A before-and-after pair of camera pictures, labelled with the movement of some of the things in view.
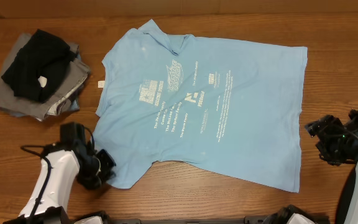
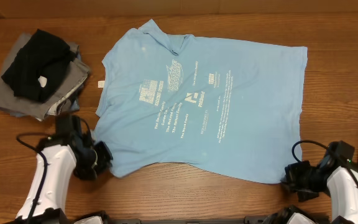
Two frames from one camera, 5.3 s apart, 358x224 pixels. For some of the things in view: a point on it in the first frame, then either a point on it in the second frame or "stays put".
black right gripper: (321, 129) -> (292, 173)
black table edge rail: (247, 220) stays put
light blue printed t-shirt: (231, 108) stays put
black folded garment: (40, 68) stays put
